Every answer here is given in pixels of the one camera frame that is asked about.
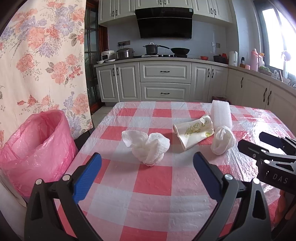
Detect white foam block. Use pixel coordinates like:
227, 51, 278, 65
210, 100, 233, 130

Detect cream floral food box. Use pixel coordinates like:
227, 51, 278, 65
173, 115, 214, 151

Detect red floor trash bin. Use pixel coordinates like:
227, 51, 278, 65
212, 96, 228, 102

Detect pink-lined trash bin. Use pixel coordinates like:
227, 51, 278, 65
1, 110, 78, 199

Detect lower kitchen cabinets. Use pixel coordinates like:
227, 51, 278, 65
95, 57, 295, 126

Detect kitchen cabinets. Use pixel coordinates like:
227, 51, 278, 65
95, 57, 295, 126
98, 1, 233, 25

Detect upper kitchen cabinets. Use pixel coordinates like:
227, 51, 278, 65
98, 1, 233, 25

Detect right hand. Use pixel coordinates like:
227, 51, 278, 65
276, 190, 295, 220

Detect white round stool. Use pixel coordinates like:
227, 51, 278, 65
1, 171, 27, 223

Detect red checkered tablecloth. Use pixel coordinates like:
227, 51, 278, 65
54, 100, 296, 241

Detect pink thermos bottle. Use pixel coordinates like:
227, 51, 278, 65
250, 48, 259, 72

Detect white electric kettle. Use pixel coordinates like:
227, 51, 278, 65
228, 51, 238, 66

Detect white crumpled tissue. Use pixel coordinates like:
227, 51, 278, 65
121, 130, 170, 166

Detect black frying pan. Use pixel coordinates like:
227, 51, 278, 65
171, 48, 190, 58

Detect black cooking pot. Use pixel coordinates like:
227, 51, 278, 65
144, 42, 170, 55

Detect black range hood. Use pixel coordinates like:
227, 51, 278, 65
135, 6, 193, 39

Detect floral curtain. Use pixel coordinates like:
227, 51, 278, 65
1, 1, 93, 144

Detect silver pressure cooker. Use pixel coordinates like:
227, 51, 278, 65
116, 48, 134, 60

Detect white rice cooker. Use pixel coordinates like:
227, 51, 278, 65
101, 50, 116, 61

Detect wooden glass door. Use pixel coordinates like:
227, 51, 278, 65
84, 1, 109, 114

